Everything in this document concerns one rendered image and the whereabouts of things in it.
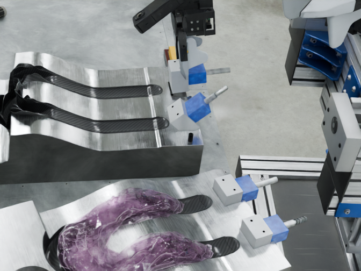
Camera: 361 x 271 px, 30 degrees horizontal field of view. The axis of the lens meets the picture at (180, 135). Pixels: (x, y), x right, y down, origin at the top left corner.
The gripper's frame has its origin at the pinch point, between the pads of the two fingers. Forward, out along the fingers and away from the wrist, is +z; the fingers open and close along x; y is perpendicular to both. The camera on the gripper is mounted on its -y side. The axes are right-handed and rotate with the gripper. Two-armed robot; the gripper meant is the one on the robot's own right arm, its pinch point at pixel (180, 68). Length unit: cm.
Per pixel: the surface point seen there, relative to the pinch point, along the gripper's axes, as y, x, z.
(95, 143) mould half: -19.6, -15.7, 5.2
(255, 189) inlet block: 9.5, -27.4, 12.8
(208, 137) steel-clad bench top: 4.5, -4.5, 16.0
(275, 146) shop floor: 45, 85, 91
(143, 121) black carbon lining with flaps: -9.7, -9.2, 6.0
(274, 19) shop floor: 69, 177, 82
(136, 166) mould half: -12.3, -16.7, 11.7
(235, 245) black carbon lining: 3.0, -39.0, 15.3
